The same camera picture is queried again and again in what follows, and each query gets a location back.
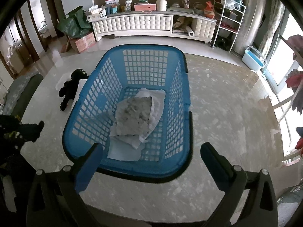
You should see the orange bag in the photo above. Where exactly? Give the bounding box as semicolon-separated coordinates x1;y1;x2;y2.
203;1;215;19

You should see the pink drawer box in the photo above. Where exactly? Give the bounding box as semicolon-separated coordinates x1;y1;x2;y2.
134;3;157;11

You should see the grey stained rag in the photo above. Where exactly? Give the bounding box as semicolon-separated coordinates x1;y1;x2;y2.
115;97;152;136

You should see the white quilted towel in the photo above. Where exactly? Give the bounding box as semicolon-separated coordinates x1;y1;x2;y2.
113;87;166;149

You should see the blue plastic laundry basket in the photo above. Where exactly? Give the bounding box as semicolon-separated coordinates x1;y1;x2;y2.
62;45;193;183

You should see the white blue cooler box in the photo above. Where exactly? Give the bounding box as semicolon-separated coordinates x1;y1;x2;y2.
242;46;268;71

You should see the white metal shelf rack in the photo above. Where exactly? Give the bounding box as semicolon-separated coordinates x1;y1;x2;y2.
212;0;247;53

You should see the white paper roll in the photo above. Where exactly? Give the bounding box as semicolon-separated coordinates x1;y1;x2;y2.
185;26;195;37

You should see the green plastic bag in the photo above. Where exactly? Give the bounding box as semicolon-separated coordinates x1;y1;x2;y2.
57;6;92;38

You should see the white cloth stack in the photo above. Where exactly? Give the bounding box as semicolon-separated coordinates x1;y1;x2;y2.
71;79;87;109

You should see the cream ceramic jar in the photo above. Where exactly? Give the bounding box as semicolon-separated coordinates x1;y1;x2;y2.
156;0;167;11

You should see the grey upholstered chair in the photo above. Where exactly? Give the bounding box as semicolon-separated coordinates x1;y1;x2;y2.
1;72;43;120

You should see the white tufted tv cabinet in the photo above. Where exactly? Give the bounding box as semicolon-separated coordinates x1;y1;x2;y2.
92;11;216;43

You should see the cardboard box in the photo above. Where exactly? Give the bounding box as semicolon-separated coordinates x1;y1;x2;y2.
70;32;96;53

